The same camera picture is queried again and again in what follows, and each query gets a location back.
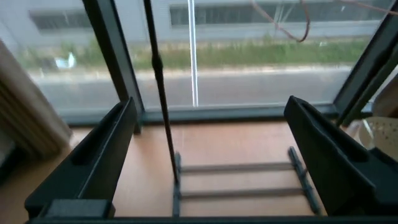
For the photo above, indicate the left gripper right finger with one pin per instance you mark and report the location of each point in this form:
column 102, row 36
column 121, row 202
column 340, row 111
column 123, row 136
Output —
column 342, row 174

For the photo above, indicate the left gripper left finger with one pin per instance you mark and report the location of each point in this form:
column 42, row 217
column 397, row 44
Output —
column 93, row 174

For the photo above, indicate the pink clothes hanger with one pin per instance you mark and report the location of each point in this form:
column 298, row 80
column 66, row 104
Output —
column 373, row 7
column 308, row 28

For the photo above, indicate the white laundry basket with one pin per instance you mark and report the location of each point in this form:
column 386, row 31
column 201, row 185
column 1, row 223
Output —
column 382, row 130

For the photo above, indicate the black clothes rack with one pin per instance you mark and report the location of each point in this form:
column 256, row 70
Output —
column 158, row 68

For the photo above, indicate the window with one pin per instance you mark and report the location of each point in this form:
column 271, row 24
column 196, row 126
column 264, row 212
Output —
column 110, row 46

